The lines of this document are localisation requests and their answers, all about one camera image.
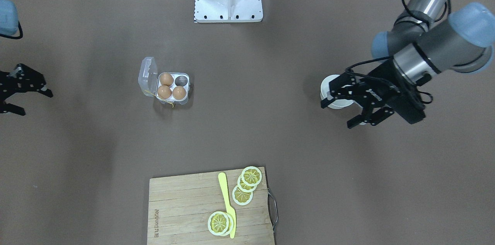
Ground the brown egg in box front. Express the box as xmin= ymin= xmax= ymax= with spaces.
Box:
xmin=156 ymin=85 xmax=172 ymax=100

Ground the lemon slice near knife tip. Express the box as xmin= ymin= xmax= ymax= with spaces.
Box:
xmin=207 ymin=211 xmax=229 ymax=236

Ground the brown egg in box rear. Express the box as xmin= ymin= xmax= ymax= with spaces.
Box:
xmin=159 ymin=73 xmax=174 ymax=87

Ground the yellow plastic knife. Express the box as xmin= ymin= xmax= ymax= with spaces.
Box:
xmin=218 ymin=172 xmax=237 ymax=239

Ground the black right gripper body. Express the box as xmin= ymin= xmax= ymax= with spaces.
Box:
xmin=0 ymin=63 xmax=41 ymax=95

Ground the middle lemon slice of row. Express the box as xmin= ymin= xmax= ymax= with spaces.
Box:
xmin=237 ymin=176 xmax=257 ymax=193

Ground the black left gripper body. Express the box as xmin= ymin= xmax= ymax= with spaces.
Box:
xmin=350 ymin=60 xmax=426 ymax=124

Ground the brown egg from bowl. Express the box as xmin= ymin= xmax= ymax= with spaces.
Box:
xmin=172 ymin=85 xmax=187 ymax=100

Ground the lower lemon slice of row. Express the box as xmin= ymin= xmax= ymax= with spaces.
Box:
xmin=232 ymin=185 xmax=253 ymax=206

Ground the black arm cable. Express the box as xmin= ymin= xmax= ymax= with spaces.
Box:
xmin=344 ymin=0 xmax=461 ymax=106

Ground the clear plastic egg box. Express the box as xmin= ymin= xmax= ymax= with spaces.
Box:
xmin=138 ymin=57 xmax=191 ymax=106

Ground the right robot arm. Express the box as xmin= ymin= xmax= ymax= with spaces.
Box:
xmin=0 ymin=0 xmax=53 ymax=116

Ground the lemon slice under top slice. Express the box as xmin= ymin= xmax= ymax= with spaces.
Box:
xmin=225 ymin=213 xmax=235 ymax=235

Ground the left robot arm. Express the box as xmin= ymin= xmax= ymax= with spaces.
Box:
xmin=320 ymin=0 xmax=494 ymax=129

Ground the white bowl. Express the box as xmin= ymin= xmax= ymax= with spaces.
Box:
xmin=320 ymin=74 xmax=363 ymax=109

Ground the brown egg in box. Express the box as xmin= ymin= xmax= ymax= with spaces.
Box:
xmin=159 ymin=73 xmax=174 ymax=87
xmin=156 ymin=85 xmax=172 ymax=100

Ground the wooden cutting board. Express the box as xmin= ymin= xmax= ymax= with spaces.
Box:
xmin=147 ymin=167 xmax=278 ymax=245

